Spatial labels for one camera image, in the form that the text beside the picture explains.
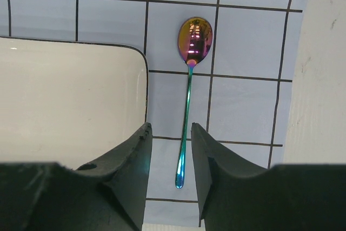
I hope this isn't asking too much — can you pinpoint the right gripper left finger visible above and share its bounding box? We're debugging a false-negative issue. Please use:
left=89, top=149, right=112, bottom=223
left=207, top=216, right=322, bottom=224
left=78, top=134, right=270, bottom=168
left=1, top=123, right=152, bottom=230

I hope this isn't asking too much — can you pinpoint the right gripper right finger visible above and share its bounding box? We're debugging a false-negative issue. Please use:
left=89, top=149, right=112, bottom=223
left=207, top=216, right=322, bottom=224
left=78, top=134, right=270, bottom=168
left=191, top=123, right=345, bottom=230

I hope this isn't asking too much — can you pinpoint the white rectangular plate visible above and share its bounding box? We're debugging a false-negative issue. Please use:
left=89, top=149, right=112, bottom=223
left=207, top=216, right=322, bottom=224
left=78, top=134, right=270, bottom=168
left=1, top=38, right=148, bottom=169

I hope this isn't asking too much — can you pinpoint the blue checkered cloth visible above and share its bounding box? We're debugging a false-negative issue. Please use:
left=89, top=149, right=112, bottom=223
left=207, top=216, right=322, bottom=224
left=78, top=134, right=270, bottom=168
left=1, top=0, right=307, bottom=227

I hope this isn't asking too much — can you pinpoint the spoon with blue handle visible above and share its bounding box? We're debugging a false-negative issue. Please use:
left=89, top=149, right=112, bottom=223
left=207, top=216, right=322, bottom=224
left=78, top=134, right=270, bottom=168
left=175, top=17, right=213, bottom=189

